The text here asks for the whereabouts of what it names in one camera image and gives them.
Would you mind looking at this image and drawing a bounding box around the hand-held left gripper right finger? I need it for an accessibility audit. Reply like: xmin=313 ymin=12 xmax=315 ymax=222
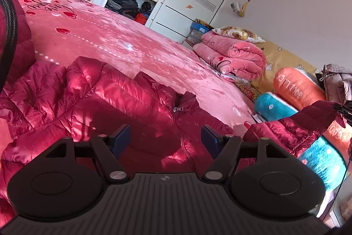
xmin=201 ymin=125 xmax=290 ymax=183

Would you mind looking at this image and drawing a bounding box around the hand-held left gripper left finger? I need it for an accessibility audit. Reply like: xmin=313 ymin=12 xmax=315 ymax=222
xmin=44 ymin=124 xmax=131 ymax=183

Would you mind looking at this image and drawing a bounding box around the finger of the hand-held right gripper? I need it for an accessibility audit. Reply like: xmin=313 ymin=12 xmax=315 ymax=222
xmin=333 ymin=101 xmax=352 ymax=125

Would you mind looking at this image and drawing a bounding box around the red puffer jacket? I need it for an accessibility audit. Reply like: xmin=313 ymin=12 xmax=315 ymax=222
xmin=0 ymin=0 xmax=344 ymax=227

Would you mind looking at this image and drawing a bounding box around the pile of dark clothes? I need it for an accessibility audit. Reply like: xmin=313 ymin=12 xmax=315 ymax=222
xmin=105 ymin=0 xmax=152 ymax=24

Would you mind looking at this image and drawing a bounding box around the grey coat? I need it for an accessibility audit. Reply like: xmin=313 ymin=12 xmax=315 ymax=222
xmin=316 ymin=64 xmax=352 ymax=105

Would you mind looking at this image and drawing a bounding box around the orange bolster pillow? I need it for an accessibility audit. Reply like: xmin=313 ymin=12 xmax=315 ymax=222
xmin=273 ymin=67 xmax=352 ymax=155

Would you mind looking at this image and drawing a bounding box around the red patterned cloth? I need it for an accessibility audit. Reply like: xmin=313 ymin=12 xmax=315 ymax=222
xmin=234 ymin=78 xmax=262 ymax=102

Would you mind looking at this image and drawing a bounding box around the teal bolster pillow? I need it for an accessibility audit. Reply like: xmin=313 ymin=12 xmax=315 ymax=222
xmin=254 ymin=92 xmax=347 ymax=191

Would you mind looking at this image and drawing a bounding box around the yellow star print headboard cover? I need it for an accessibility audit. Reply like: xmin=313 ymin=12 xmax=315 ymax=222
xmin=250 ymin=41 xmax=322 ymax=89

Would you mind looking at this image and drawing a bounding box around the folded pink quilt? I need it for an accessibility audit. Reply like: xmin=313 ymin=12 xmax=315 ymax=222
xmin=192 ymin=31 xmax=267 ymax=81

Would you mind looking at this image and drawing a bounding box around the pink heart print bed blanket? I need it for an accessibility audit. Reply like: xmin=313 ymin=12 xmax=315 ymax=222
xmin=0 ymin=0 xmax=264 ymax=136

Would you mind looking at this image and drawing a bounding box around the stack of blue shoe boxes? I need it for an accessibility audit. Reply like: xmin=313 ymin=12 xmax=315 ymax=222
xmin=185 ymin=22 xmax=212 ymax=45

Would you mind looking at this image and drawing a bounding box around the floral pillow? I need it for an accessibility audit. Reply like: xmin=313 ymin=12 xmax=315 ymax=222
xmin=212 ymin=26 xmax=266 ymax=44

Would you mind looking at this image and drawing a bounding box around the wall hook with hanging items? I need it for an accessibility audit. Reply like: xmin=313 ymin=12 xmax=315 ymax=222
xmin=230 ymin=0 xmax=252 ymax=17

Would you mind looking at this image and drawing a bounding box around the black cable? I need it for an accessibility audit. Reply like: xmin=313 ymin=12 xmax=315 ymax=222
xmin=0 ymin=0 xmax=18 ymax=92

